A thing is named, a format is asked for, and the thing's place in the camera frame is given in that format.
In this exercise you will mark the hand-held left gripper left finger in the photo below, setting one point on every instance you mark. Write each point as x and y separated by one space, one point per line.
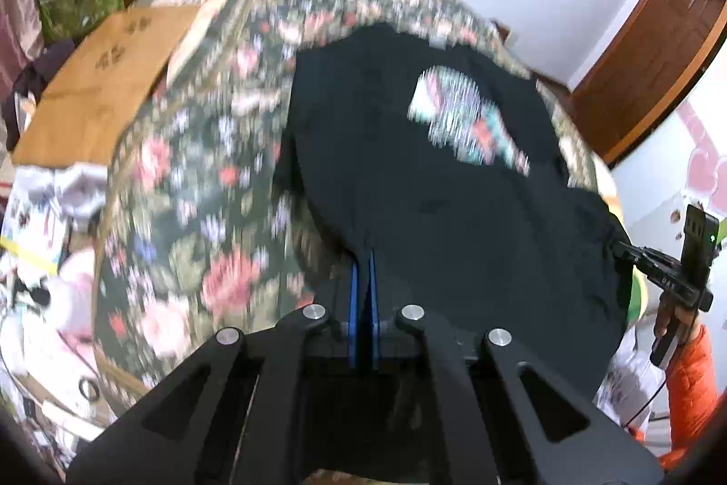
353 317

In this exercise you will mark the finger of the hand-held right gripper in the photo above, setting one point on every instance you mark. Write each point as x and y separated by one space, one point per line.
642 255

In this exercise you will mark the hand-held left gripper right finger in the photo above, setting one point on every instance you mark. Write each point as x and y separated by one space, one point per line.
375 317

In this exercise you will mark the black printed t-shirt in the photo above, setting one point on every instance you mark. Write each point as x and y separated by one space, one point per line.
397 150

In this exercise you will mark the person's right forearm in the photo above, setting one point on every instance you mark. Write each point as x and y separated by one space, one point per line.
696 382

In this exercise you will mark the person's right hand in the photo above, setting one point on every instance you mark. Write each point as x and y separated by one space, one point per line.
663 319

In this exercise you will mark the white wardrobe door with hearts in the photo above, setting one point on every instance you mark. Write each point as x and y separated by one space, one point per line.
681 155

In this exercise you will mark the floral blanket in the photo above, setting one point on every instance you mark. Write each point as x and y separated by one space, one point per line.
193 212

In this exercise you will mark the wooden door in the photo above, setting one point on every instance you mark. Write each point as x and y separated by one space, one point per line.
653 42

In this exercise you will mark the pink cloth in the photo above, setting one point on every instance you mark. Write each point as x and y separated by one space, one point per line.
76 297

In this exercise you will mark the pile of papers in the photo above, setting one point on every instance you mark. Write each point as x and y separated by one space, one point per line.
40 212

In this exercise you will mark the beige bed sheet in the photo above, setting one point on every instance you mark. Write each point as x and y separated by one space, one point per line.
216 13

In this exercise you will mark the wooden lap desk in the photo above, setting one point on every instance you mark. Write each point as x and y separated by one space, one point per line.
108 81

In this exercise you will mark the dark cloth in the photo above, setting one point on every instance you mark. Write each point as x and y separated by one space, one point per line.
34 76

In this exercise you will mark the striped pink curtain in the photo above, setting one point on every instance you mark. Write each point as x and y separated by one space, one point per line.
17 7

